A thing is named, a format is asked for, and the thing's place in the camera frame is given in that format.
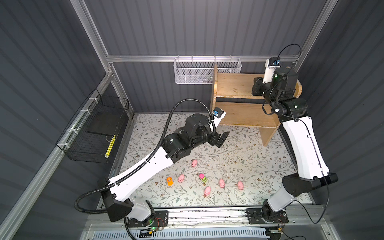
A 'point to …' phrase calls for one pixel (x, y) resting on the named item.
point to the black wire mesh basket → (91, 137)
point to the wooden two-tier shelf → (233, 103)
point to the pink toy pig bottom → (207, 190)
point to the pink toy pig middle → (222, 183)
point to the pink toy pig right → (240, 185)
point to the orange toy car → (170, 181)
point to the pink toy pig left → (181, 178)
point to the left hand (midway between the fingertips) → (220, 124)
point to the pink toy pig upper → (194, 163)
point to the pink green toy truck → (203, 177)
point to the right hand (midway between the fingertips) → (260, 79)
